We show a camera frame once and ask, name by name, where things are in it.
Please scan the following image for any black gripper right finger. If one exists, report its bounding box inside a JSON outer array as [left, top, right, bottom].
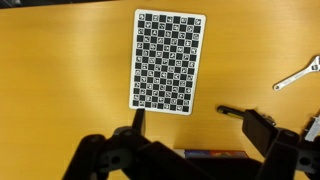
[[241, 109, 320, 180]]

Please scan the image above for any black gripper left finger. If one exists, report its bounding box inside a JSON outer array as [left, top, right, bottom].
[[61, 108, 214, 180]]

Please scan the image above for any printed blue cardboard box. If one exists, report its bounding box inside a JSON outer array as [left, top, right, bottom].
[[173, 148, 264, 180]]

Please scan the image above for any black white checkered calibration board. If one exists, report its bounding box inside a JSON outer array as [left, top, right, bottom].
[[128, 8, 207, 116]]

